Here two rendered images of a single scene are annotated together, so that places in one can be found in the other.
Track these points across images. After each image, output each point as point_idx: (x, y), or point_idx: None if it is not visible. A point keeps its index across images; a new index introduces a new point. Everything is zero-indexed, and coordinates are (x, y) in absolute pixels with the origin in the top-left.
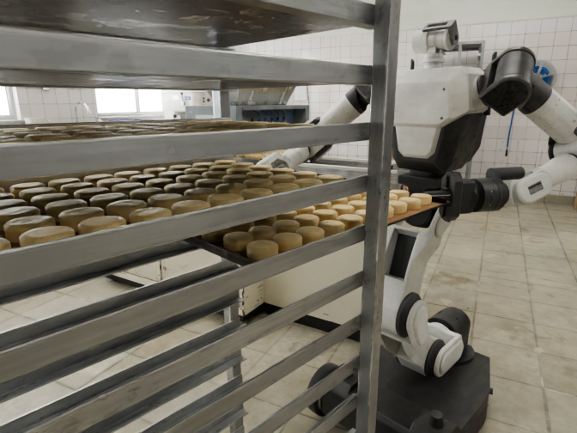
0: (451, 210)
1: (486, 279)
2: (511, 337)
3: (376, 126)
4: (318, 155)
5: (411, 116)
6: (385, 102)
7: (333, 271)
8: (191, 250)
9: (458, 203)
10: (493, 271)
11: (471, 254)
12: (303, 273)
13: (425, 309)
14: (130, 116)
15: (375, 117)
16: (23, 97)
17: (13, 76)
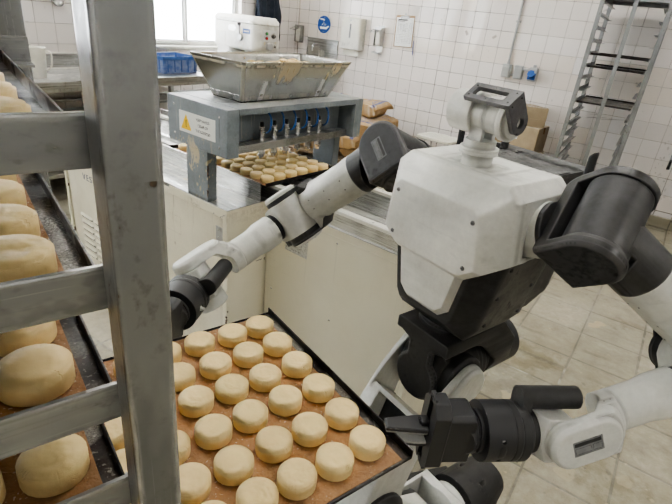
0: (425, 457)
1: (577, 366)
2: (577, 478)
3: (134, 497)
4: (295, 243)
5: (421, 243)
6: (136, 474)
7: (343, 355)
8: None
9: (440, 450)
10: (591, 354)
11: (571, 318)
12: (308, 344)
13: None
14: (173, 46)
15: (131, 480)
16: (27, 13)
17: None
